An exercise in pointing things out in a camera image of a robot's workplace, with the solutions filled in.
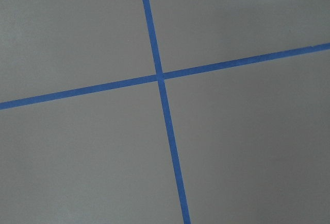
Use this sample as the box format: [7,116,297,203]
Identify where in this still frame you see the blue tape line lengthwise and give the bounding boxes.
[142,0,191,223]

